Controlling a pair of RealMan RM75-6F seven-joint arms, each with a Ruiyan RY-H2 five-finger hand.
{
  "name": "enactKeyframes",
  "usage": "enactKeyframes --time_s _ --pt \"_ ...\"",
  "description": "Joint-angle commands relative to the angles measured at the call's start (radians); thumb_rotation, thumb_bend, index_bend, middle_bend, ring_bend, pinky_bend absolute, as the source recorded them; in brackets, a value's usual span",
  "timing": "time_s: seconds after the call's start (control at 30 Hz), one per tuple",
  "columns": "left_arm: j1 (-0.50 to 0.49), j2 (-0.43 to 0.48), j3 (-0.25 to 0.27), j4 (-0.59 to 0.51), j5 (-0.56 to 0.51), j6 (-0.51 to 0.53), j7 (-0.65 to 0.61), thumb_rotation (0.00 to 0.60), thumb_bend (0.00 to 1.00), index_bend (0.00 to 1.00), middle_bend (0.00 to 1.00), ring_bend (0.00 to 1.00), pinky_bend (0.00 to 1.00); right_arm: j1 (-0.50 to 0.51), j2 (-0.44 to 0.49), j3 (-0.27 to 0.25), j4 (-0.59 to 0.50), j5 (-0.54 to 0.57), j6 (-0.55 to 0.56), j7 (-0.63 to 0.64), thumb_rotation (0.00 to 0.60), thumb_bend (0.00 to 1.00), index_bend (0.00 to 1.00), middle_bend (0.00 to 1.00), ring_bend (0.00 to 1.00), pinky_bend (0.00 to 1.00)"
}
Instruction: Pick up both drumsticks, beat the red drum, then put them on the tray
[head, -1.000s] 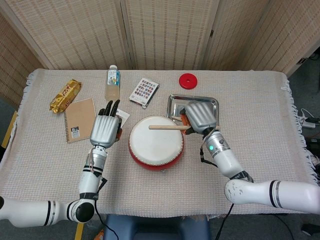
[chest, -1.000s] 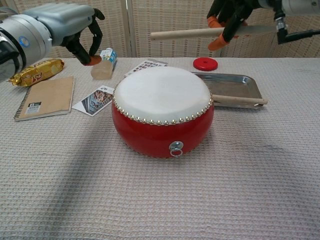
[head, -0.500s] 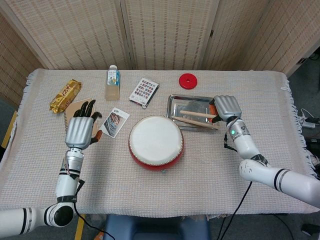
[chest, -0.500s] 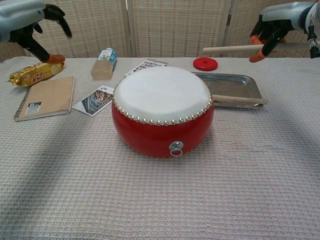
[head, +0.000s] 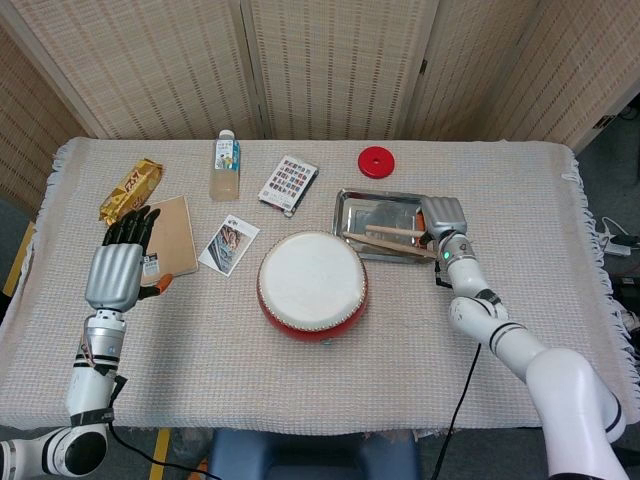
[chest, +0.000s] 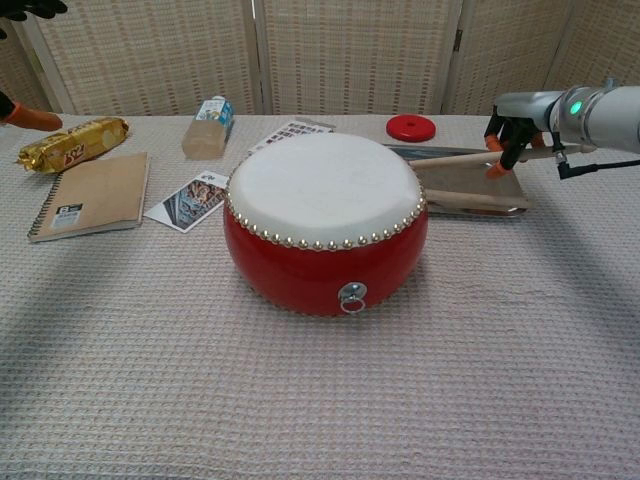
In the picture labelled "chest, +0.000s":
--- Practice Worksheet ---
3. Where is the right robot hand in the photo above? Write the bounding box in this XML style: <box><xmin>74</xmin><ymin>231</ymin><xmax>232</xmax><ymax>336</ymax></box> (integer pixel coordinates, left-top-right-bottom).
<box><xmin>483</xmin><ymin>91</ymin><xmax>566</xmax><ymax>180</ymax></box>

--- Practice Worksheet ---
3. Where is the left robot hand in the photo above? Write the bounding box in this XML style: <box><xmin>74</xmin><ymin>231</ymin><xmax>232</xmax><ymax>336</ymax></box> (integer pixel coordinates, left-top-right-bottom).
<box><xmin>0</xmin><ymin>0</ymin><xmax>69</xmax><ymax>132</ymax></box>

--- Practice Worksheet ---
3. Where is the wooden drumstick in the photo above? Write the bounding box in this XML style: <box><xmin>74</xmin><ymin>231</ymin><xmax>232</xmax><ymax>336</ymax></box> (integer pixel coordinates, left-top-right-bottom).
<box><xmin>423</xmin><ymin>188</ymin><xmax>531</xmax><ymax>209</ymax></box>
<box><xmin>407</xmin><ymin>143</ymin><xmax>599</xmax><ymax>172</ymax></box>

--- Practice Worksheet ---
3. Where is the rectangular metal tray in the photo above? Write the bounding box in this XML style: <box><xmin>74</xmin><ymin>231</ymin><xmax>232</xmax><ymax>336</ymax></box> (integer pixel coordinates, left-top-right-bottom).
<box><xmin>384</xmin><ymin>144</ymin><xmax>531</xmax><ymax>218</ymax></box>

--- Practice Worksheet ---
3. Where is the red drum with white skin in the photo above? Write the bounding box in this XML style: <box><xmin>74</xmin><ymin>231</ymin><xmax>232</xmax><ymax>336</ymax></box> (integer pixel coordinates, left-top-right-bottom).
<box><xmin>223</xmin><ymin>133</ymin><xmax>429</xmax><ymax>319</ymax></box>

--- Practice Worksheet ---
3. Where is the gold snack packet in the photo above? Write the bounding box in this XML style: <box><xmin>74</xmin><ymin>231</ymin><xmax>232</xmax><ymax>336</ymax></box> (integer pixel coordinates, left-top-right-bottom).
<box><xmin>17</xmin><ymin>116</ymin><xmax>131</xmax><ymax>174</ymax></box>

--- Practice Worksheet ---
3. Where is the brown spiral notebook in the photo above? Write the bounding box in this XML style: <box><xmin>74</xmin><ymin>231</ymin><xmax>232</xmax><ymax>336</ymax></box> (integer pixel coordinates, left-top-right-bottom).
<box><xmin>27</xmin><ymin>151</ymin><xmax>151</xmax><ymax>244</ymax></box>

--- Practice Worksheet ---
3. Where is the red plastic disc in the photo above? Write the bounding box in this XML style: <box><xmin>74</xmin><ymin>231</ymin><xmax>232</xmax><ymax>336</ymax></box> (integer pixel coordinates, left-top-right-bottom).
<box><xmin>385</xmin><ymin>114</ymin><xmax>437</xmax><ymax>144</ymax></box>

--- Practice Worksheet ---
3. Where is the woven folding screen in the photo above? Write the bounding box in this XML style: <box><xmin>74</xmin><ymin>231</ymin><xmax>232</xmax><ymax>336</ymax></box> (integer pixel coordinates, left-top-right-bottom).
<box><xmin>0</xmin><ymin>0</ymin><xmax>640</xmax><ymax>126</ymax></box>

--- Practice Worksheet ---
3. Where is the clear drink bottle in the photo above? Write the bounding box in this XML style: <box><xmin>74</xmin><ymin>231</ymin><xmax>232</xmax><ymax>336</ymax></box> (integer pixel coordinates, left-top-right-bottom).
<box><xmin>181</xmin><ymin>96</ymin><xmax>236</xmax><ymax>161</ymax></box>

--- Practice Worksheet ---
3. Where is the white photo card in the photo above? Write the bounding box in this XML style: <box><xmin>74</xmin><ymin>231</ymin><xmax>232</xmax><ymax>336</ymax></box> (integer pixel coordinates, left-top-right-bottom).
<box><xmin>143</xmin><ymin>169</ymin><xmax>232</xmax><ymax>235</ymax></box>

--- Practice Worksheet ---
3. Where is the beige woven tablecloth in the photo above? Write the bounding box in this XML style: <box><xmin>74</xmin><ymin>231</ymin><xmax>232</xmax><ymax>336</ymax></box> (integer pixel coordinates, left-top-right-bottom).
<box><xmin>0</xmin><ymin>112</ymin><xmax>640</xmax><ymax>480</ymax></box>

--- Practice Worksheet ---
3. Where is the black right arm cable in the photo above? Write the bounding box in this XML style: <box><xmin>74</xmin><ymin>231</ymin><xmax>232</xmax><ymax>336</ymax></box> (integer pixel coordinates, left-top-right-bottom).
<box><xmin>552</xmin><ymin>142</ymin><xmax>640</xmax><ymax>181</ymax></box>

